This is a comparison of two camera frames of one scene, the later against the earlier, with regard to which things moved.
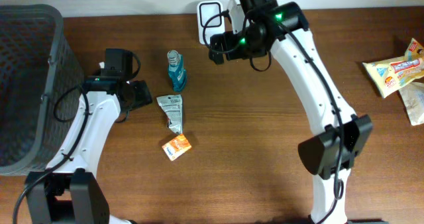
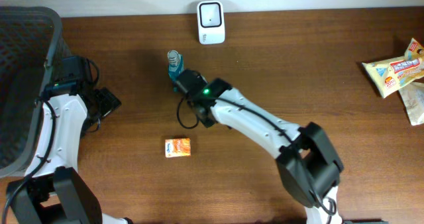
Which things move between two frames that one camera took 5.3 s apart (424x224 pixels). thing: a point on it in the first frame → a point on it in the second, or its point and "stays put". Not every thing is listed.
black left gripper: [141, 95] → [106, 101]
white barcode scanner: [207, 10] stays put
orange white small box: [177, 147] stays put
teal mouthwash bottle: [176, 71] stays put
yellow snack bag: [389, 74] stays put
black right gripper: [227, 39] → [209, 119]
